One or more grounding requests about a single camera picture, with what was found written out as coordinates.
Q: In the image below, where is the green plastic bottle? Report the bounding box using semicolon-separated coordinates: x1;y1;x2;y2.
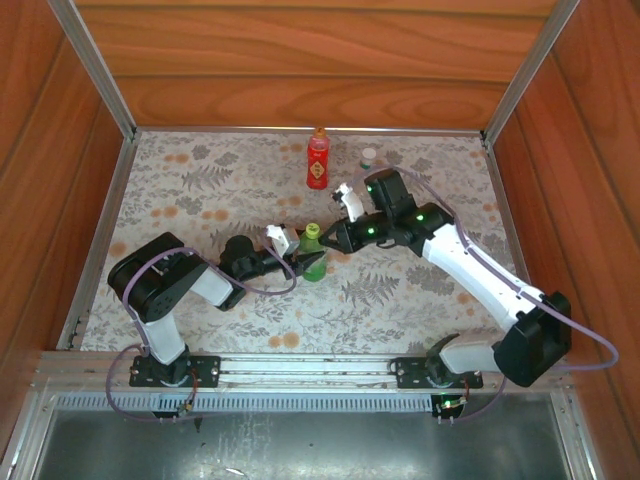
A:
298;223;330;284

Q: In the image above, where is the red drink bottle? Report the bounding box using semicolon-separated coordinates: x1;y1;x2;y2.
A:
305;126;331;191

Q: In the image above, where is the floral table mat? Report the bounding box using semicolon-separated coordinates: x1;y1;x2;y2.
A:
79;130;544;354

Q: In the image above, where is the small connector board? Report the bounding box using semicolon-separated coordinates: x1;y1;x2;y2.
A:
172;398;201;420
430;394;470;425

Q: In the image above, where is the grey metal sheet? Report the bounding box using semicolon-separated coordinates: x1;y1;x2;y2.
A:
34;409;576;480

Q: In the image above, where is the aluminium mounting rail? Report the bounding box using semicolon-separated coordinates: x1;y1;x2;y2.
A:
32;351;571;394

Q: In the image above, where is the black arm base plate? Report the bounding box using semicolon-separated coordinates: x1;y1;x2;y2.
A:
128;354;221;389
394;355;485;390

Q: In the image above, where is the aluminium table edge rail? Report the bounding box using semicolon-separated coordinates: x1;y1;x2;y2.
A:
134;125;484;137
482;135;551;354

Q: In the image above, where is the white slotted cable duct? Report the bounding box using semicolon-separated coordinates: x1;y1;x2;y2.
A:
54;392;554;414

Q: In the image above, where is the aluminium frame post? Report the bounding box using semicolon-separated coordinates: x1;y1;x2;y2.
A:
482;0;584;146
47;0;139;141

